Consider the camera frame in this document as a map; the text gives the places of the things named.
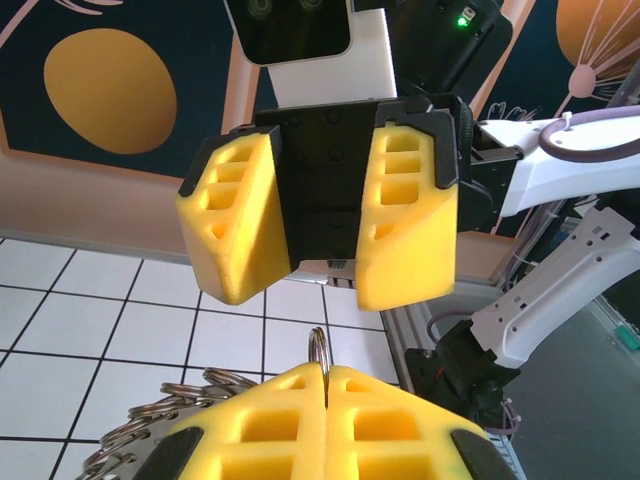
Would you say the grey metal sheet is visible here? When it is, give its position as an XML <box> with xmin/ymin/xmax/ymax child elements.
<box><xmin>494</xmin><ymin>284</ymin><xmax>640</xmax><ymax>480</ymax></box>

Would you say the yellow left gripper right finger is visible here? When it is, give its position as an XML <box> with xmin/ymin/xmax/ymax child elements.
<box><xmin>326</xmin><ymin>364</ymin><xmax>521</xmax><ymax>480</ymax></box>

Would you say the aluminium frame post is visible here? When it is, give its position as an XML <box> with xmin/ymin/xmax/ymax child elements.
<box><xmin>597</xmin><ymin>62</ymin><xmax>640</xmax><ymax>109</ymax></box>

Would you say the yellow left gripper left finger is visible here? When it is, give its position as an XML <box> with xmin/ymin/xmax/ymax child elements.
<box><xmin>144</xmin><ymin>363</ymin><xmax>329</xmax><ymax>480</ymax></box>

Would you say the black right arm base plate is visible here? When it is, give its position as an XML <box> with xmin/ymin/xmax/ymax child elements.
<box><xmin>404</xmin><ymin>346</ymin><xmax>454</xmax><ymax>401</ymax></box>

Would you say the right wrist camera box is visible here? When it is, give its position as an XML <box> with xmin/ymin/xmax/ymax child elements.
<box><xmin>223</xmin><ymin>0</ymin><xmax>399</xmax><ymax>109</ymax></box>

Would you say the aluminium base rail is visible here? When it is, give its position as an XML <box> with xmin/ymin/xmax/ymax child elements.
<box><xmin>324</xmin><ymin>257</ymin><xmax>524</xmax><ymax>480</ymax></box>

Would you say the metal keyring chain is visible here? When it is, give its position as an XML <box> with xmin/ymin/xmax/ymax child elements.
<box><xmin>82</xmin><ymin>327</ymin><xmax>332</xmax><ymax>480</ymax></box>

